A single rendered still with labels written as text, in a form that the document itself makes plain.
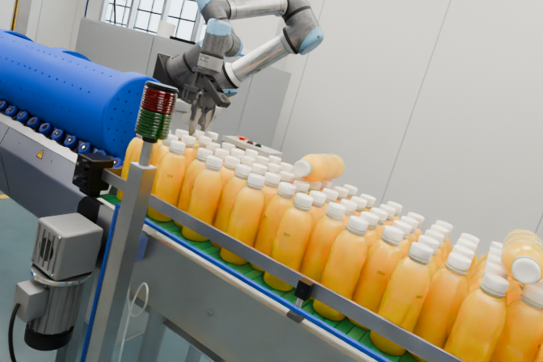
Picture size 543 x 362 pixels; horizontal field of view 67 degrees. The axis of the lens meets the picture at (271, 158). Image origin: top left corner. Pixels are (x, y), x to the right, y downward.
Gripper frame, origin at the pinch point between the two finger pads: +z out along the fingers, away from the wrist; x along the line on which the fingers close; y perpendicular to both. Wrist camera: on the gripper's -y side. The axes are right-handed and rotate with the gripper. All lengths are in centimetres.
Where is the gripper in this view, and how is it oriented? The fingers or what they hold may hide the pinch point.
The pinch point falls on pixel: (197, 132)
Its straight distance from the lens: 133.6
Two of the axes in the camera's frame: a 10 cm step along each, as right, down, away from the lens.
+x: -5.1, 0.1, -8.6
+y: -8.2, -3.2, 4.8
